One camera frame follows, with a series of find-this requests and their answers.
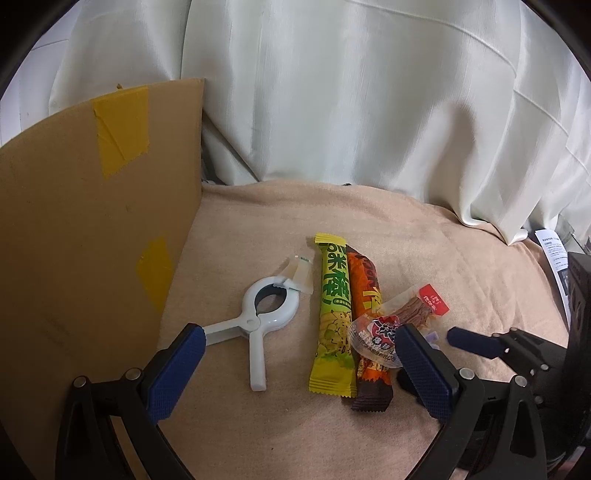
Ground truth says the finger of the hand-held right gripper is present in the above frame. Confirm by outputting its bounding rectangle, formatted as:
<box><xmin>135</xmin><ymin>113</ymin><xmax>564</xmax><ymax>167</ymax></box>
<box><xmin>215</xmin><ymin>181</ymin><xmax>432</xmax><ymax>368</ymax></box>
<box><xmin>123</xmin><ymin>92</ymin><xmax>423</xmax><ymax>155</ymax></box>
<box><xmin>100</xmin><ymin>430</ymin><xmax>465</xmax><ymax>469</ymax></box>
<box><xmin>396</xmin><ymin>367</ymin><xmax>423</xmax><ymax>407</ymax></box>
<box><xmin>447</xmin><ymin>326</ymin><xmax>568</xmax><ymax>377</ymax></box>

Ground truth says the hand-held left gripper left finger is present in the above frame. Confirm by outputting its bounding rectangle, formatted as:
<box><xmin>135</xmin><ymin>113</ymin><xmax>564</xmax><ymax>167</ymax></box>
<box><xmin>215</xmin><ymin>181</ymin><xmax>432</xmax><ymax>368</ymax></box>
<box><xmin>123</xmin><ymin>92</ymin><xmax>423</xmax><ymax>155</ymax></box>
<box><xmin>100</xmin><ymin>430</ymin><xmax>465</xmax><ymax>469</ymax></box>
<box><xmin>55</xmin><ymin>323</ymin><xmax>207</xmax><ymax>480</ymax></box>

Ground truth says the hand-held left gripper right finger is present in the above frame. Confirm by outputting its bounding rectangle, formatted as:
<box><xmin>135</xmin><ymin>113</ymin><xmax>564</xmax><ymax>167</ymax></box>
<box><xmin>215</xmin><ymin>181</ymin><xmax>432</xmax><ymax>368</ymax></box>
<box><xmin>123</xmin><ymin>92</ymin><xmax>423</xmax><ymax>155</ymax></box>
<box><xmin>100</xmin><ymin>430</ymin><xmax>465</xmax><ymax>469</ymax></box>
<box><xmin>394</xmin><ymin>323</ymin><xmax>548</xmax><ymax>480</ymax></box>

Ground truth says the clear red-print candy wrapper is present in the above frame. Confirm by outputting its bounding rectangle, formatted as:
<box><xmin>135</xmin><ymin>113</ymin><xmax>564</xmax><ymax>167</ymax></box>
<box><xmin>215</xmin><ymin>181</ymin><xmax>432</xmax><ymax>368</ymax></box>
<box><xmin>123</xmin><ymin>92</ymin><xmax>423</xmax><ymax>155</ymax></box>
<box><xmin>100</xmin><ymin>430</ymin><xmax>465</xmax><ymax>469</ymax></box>
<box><xmin>348</xmin><ymin>314</ymin><xmax>402</xmax><ymax>370</ymax></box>

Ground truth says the red label meat snack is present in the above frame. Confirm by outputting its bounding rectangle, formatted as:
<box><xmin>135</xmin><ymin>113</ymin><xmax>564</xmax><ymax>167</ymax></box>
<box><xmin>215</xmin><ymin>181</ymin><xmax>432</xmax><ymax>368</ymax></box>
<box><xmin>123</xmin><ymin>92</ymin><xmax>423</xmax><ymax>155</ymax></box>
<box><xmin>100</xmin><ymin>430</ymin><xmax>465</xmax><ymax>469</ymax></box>
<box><xmin>379</xmin><ymin>284</ymin><xmax>451</xmax><ymax>335</ymax></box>

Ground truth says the white plastic clamp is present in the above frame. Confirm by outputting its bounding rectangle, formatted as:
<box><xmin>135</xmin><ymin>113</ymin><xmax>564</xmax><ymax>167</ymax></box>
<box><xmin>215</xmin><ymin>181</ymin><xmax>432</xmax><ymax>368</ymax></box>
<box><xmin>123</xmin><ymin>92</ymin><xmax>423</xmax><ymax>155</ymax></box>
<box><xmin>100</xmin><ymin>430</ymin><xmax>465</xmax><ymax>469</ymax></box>
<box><xmin>201</xmin><ymin>275</ymin><xmax>301</xmax><ymax>393</ymax></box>

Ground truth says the orange snack bar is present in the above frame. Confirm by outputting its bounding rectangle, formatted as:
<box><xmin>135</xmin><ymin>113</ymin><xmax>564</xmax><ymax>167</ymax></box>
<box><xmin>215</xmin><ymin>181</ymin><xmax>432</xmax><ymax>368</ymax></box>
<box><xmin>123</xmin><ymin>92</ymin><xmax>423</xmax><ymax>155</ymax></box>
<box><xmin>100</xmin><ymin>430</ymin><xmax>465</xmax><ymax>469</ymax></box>
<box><xmin>344</xmin><ymin>244</ymin><xmax>394</xmax><ymax>412</ymax></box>

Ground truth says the green snack bar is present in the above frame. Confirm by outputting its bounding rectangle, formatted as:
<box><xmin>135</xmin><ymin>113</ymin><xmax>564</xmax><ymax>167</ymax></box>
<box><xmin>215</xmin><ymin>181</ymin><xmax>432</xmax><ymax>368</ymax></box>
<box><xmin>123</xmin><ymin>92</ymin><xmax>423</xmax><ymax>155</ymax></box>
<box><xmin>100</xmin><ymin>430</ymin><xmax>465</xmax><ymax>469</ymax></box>
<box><xmin>308</xmin><ymin>233</ymin><xmax>358</xmax><ymax>398</ymax></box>

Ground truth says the small clear sachet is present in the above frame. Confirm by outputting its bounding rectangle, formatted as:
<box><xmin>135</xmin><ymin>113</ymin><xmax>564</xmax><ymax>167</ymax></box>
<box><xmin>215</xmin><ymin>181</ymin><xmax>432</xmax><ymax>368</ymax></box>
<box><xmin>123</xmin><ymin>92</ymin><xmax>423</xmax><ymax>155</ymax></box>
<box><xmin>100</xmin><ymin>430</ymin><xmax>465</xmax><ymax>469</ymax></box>
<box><xmin>279</xmin><ymin>255</ymin><xmax>315</xmax><ymax>294</ymax></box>

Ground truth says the brown cardboard box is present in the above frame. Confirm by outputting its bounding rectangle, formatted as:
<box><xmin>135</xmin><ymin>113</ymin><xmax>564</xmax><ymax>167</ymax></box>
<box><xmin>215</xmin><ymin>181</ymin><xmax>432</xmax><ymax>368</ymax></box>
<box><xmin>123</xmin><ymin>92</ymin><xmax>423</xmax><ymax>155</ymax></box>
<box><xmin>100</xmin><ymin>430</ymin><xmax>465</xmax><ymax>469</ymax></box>
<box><xmin>0</xmin><ymin>78</ymin><xmax>205</xmax><ymax>480</ymax></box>

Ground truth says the printed paper sheet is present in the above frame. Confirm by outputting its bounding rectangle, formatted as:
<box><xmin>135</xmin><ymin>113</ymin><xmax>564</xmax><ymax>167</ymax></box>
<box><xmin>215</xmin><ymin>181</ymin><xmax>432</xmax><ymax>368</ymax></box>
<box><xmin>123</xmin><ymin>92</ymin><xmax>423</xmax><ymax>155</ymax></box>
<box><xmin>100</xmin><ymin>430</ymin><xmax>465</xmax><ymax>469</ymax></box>
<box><xmin>536</xmin><ymin>228</ymin><xmax>573</xmax><ymax>324</ymax></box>

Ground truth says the beige blanket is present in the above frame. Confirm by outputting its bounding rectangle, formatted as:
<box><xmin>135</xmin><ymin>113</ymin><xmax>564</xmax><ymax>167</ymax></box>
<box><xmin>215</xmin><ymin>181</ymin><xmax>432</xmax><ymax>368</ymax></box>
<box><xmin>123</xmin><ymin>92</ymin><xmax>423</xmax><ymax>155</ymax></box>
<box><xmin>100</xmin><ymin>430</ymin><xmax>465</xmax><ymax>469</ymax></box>
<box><xmin>157</xmin><ymin>180</ymin><xmax>571</xmax><ymax>480</ymax></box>

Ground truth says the white curtain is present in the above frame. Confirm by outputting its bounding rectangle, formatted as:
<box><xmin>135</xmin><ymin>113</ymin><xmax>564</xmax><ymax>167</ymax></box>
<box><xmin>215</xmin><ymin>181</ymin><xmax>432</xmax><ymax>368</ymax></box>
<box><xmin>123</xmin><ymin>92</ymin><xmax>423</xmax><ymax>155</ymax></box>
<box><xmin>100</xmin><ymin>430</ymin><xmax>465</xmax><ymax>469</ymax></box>
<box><xmin>46</xmin><ymin>0</ymin><xmax>591</xmax><ymax>245</ymax></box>

